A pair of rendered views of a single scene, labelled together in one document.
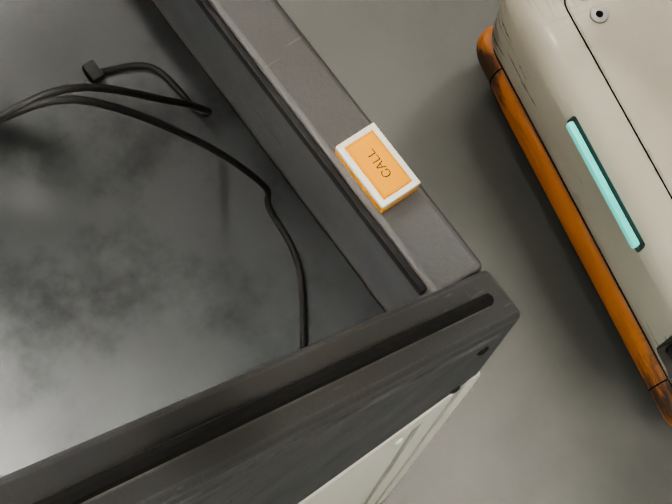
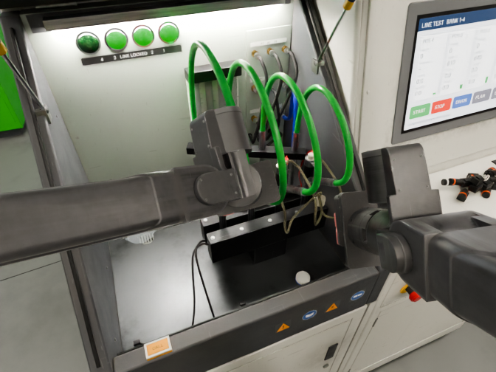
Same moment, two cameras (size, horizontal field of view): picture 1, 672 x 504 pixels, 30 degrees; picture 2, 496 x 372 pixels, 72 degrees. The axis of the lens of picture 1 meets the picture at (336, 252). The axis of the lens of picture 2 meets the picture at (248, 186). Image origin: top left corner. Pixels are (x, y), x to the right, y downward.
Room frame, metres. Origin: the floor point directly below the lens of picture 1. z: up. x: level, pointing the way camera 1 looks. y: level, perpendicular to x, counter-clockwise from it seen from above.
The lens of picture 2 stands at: (0.59, -0.20, 1.66)
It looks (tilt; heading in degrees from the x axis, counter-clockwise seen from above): 42 degrees down; 114
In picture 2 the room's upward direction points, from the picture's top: straight up
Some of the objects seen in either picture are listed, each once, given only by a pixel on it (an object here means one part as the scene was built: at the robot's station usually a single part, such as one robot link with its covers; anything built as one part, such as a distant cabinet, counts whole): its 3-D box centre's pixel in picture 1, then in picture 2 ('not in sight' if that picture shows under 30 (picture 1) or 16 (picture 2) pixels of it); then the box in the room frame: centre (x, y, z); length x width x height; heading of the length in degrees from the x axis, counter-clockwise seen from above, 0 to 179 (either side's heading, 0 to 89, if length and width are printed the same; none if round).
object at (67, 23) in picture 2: not in sight; (175, 9); (0.09, 0.49, 1.43); 0.54 x 0.03 x 0.02; 46
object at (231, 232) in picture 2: not in sight; (263, 229); (0.37, 0.40, 0.91); 0.34 x 0.10 x 0.15; 46
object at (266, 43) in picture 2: not in sight; (269, 85); (0.26, 0.67, 1.20); 0.13 x 0.03 x 0.31; 46
